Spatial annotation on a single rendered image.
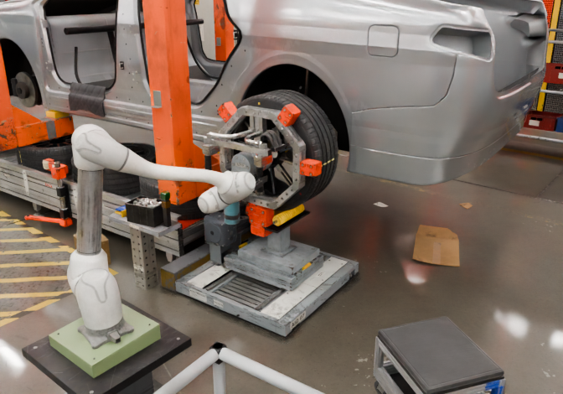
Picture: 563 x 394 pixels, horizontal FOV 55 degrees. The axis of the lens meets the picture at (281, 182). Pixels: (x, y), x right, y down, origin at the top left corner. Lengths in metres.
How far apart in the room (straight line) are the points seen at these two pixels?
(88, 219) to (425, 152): 1.64
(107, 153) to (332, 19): 1.42
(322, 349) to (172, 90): 1.58
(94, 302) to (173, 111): 1.21
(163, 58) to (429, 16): 1.37
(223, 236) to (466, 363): 1.61
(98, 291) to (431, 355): 1.35
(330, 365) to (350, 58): 1.56
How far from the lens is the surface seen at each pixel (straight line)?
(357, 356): 2.83
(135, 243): 3.31
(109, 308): 2.32
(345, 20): 2.92
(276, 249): 3.24
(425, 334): 2.44
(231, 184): 2.25
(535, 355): 3.08
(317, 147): 2.79
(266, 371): 1.14
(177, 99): 3.06
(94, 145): 2.14
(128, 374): 2.31
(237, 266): 3.31
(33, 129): 4.84
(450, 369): 2.28
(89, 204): 2.37
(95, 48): 5.20
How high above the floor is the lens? 1.72
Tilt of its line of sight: 20 degrees down
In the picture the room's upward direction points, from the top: straight up
